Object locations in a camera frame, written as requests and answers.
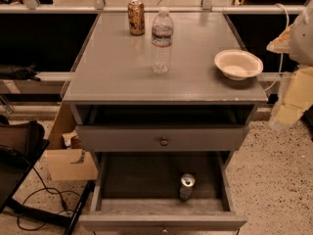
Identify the silver redbull can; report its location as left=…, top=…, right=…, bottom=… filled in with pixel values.
left=179, top=173, right=196, bottom=201

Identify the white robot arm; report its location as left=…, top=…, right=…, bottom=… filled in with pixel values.
left=266, top=5, right=313, bottom=130

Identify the grey drawer cabinet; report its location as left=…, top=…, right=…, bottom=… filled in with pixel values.
left=63, top=11, right=269, bottom=235

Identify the grey top drawer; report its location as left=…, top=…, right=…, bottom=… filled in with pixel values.
left=76, top=125, right=249, bottom=152

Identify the open grey middle drawer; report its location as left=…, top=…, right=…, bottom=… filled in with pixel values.
left=79, top=152, right=246, bottom=233

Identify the brown gold soda can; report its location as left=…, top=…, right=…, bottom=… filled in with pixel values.
left=128, top=0, right=145, bottom=35

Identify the clear plastic water bottle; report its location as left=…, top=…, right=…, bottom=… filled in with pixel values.
left=151, top=7, right=174, bottom=74

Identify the white paper bowl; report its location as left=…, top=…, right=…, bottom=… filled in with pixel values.
left=214, top=49, right=263, bottom=80

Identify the cardboard box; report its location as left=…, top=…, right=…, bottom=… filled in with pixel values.
left=46, top=104, right=98, bottom=181

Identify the brown bag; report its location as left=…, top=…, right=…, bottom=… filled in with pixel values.
left=0, top=115, right=45, bottom=157

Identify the white hanging cable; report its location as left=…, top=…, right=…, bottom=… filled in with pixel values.
left=263, top=2, right=291, bottom=92

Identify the black floor cable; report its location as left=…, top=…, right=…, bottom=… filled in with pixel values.
left=16, top=166, right=82, bottom=232

